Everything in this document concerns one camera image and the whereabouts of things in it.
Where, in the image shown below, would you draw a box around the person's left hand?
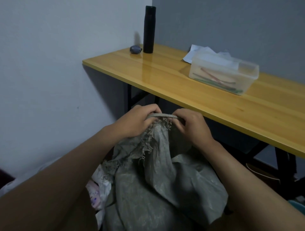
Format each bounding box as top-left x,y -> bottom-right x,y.
112,103 -> 163,140

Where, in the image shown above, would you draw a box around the person's right hand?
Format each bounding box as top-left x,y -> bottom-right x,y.
172,108 -> 216,150

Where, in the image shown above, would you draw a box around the grey woven sack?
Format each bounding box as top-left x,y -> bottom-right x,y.
102,113 -> 229,231

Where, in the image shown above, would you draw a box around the white bag with red print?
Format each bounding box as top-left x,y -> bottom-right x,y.
0,156 -> 113,231

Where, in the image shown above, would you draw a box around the cardboard boxes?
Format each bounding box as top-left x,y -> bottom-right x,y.
85,180 -> 103,210

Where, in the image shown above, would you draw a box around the person's right forearm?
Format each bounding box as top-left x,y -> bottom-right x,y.
204,140 -> 305,231

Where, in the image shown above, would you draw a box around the person's left forearm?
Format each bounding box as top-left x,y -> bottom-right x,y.
0,125 -> 122,231

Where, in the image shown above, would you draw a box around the black metal desk leg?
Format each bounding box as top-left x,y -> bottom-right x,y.
127,83 -> 160,113
245,142 -> 305,199

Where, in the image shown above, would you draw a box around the yellow wooden desk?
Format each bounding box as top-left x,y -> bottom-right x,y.
82,44 -> 305,159

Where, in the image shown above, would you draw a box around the clear plastic box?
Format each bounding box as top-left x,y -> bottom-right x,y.
188,52 -> 260,96

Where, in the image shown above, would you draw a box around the white tissue sheet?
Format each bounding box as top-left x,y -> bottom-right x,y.
183,44 -> 240,70

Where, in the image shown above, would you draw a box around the black cylindrical bottle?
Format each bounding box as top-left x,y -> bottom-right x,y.
143,5 -> 157,54

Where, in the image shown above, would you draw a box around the blue plastic bucket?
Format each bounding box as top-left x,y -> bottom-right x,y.
287,200 -> 305,215

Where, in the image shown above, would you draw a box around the dark brown wooden door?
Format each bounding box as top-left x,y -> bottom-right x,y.
0,168 -> 16,189

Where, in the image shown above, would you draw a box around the bundle of coloured strings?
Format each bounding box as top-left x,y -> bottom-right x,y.
192,67 -> 244,94

